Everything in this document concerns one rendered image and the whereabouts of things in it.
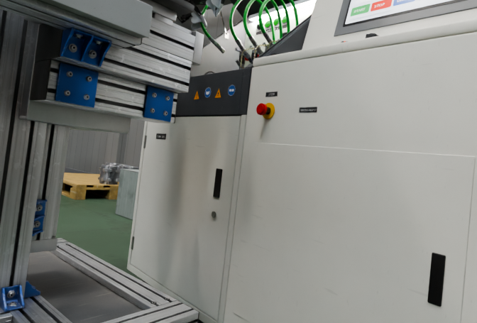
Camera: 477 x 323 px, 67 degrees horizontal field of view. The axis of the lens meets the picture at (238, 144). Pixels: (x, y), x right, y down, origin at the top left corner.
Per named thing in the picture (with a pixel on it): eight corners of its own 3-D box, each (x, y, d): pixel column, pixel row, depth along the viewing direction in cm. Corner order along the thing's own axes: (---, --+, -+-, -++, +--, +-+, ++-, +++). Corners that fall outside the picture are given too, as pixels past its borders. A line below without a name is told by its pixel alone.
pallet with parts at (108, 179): (150, 199, 451) (154, 169, 453) (77, 200, 380) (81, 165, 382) (96, 184, 541) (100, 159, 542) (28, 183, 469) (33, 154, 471)
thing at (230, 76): (149, 116, 167) (153, 82, 168) (157, 118, 170) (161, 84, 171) (238, 114, 121) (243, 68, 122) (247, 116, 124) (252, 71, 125)
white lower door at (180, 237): (128, 263, 166) (146, 116, 168) (133, 263, 167) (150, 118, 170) (215, 321, 118) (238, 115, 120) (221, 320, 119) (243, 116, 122)
